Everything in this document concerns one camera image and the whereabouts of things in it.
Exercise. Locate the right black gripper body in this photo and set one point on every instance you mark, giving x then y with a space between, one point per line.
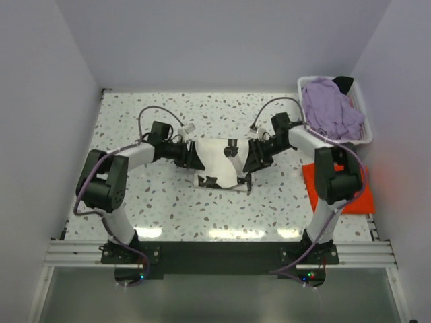
267 150

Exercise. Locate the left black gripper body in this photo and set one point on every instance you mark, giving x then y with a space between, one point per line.
177 153

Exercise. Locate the white t shirt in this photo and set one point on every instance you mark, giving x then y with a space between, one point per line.
224 161

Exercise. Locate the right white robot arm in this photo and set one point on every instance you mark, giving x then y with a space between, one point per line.
339 176

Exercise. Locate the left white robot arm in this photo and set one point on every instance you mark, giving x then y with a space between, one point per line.
101 187

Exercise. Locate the lilac t shirt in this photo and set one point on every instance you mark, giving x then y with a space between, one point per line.
329 112

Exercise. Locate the black garment in basket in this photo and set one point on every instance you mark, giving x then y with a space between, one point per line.
343 83

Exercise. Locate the white laundry basket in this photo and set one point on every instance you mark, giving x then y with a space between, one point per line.
356 101

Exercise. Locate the folded orange t shirt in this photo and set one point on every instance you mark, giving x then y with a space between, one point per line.
362 205

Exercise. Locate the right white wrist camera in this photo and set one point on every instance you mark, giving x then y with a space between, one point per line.
257 132

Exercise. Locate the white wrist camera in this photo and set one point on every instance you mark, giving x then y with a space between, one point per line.
185 130
257 132

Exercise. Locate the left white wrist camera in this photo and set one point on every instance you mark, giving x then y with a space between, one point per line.
185 130

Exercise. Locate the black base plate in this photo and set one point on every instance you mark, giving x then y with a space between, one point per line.
198 258

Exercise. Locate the aluminium rail frame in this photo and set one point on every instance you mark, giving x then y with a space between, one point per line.
374 254

